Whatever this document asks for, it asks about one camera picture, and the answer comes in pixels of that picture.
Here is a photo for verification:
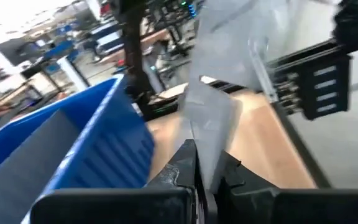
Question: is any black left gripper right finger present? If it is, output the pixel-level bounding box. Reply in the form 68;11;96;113
211;150;278;224

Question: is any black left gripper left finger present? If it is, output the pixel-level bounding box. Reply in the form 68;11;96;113
144;139;198;224

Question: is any short grey slotted divider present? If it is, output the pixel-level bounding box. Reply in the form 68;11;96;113
178;0;309;200

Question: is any large blue plastic bin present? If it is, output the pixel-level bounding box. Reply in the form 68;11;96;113
0;73;155;224

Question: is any light wooden side table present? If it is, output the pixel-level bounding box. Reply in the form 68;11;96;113
147;75;220;108

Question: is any silver frame bracket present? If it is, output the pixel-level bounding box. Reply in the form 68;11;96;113
247;39;278;104

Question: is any black vertical post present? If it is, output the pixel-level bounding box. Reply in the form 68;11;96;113
116;0;180;123

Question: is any dark wall screen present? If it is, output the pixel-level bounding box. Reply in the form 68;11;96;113
0;36;48;67

